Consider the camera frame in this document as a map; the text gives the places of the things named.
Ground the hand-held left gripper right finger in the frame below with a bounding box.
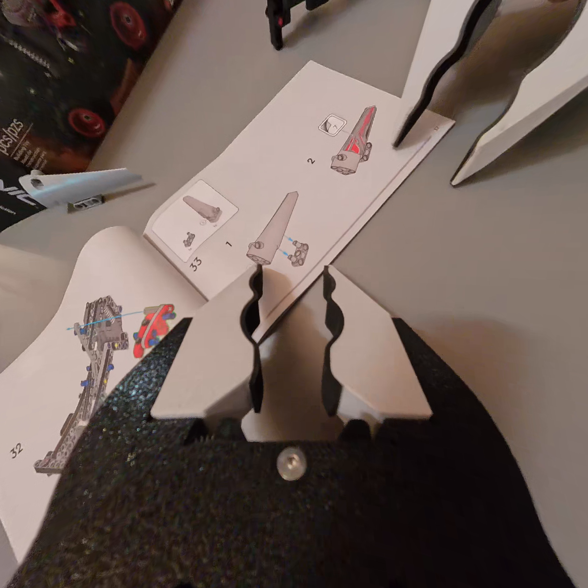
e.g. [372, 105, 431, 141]
[321, 264, 433, 421]

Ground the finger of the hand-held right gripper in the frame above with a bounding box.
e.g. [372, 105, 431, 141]
[393, 0, 502, 149]
[450, 0, 588, 187]

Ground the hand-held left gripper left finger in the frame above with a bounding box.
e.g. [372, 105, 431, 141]
[151, 264, 264, 421]

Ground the white instruction booklet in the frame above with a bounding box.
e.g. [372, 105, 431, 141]
[0, 60, 456, 570]

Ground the white wedge-shaped toy panel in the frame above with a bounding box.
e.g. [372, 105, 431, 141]
[21, 168, 144, 213]

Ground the black printed toy box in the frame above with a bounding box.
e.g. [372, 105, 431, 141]
[0, 0, 184, 232]

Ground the black toy brick model frame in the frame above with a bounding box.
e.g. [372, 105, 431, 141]
[266, 0, 334, 51]

